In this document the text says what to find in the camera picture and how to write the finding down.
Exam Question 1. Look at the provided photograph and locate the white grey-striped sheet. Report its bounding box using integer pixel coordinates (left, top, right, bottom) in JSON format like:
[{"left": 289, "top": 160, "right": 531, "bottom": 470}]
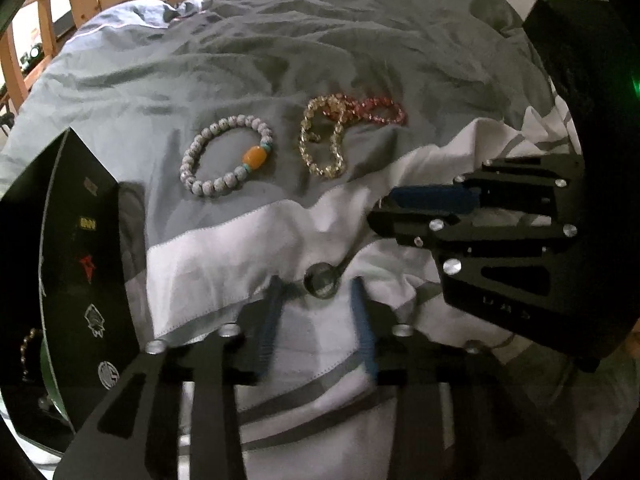
[{"left": 145, "top": 117, "right": 640, "bottom": 480}]

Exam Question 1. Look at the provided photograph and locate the grey beaded bracelet orange bead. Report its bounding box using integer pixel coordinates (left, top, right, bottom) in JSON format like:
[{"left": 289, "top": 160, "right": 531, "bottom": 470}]
[{"left": 179, "top": 116, "right": 275, "bottom": 200}]

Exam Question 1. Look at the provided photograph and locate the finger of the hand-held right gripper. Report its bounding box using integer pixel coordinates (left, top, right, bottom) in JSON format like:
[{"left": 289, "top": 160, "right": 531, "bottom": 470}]
[
  {"left": 366, "top": 209, "right": 587, "bottom": 333},
  {"left": 382, "top": 156, "right": 586, "bottom": 222}
]

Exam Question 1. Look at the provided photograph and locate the pink crystal bead bracelet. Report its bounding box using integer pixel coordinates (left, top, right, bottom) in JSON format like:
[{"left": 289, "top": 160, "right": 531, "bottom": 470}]
[{"left": 327, "top": 95, "right": 407, "bottom": 127}]

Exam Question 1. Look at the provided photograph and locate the grey blanket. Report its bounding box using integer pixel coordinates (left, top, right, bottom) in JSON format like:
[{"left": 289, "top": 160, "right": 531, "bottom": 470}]
[{"left": 0, "top": 0, "right": 576, "bottom": 346}]

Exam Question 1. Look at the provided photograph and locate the black jewelry box with emblems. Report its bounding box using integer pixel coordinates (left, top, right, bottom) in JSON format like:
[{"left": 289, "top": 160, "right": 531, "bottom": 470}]
[{"left": 0, "top": 127, "right": 138, "bottom": 456}]

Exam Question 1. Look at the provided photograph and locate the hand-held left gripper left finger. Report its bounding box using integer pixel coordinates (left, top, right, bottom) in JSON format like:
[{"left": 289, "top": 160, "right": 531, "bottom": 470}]
[{"left": 52, "top": 275, "right": 288, "bottom": 480}]

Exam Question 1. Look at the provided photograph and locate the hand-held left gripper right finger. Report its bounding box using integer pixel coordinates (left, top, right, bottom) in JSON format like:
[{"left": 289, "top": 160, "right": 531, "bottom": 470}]
[{"left": 350, "top": 276, "right": 582, "bottom": 480}]

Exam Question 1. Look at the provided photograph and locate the yellow crystal bead bracelet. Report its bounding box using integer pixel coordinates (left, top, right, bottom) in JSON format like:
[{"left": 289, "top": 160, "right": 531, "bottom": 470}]
[{"left": 298, "top": 95, "right": 355, "bottom": 179}]

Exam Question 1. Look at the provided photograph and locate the brown bead bracelet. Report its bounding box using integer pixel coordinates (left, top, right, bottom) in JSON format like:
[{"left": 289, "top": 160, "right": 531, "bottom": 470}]
[{"left": 19, "top": 327, "right": 44, "bottom": 387}]

